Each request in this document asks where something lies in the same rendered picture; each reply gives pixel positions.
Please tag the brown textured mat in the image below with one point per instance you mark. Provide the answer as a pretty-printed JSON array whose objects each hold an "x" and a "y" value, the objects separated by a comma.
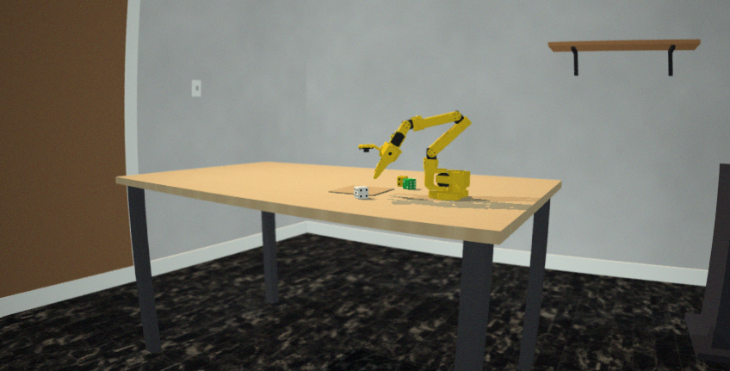
[{"x": 372, "y": 191}]

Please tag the green die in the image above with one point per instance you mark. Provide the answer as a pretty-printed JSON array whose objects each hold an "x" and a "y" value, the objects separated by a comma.
[{"x": 409, "y": 183}]

